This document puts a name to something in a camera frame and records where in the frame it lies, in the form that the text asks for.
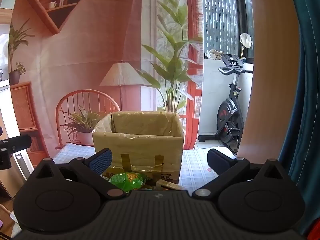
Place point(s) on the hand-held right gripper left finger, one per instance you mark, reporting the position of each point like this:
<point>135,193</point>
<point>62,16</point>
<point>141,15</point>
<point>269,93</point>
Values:
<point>101,159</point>

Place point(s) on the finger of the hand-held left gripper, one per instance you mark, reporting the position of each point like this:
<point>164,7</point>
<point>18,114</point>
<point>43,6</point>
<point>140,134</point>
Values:
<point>17,143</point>

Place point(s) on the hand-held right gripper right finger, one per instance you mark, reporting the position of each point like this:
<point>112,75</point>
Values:
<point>220,160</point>

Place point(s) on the green snack packet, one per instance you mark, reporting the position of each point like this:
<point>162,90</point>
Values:
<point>127,180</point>

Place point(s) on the cardboard box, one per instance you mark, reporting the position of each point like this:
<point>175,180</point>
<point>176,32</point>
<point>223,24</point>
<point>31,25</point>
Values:
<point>140,145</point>

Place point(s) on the black exercise bike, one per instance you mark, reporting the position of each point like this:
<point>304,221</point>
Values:
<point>226,115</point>

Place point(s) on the white snack packet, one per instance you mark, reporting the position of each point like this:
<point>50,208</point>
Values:
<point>170,185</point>

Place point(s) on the crumpled pale cloth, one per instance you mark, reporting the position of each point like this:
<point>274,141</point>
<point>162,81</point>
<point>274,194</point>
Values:
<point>214,54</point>

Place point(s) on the blue curtain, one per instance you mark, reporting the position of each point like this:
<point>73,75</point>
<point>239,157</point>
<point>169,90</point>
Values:
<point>305,92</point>

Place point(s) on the printed room backdrop cloth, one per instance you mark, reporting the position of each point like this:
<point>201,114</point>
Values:
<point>100,42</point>

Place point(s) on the pale round object on stick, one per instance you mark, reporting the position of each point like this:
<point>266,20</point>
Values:
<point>245,40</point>

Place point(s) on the dark framed window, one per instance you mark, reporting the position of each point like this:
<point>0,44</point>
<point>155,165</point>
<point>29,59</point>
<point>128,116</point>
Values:
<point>220,17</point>

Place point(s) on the curved wooden frame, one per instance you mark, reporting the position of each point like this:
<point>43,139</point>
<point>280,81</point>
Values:
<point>270,67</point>

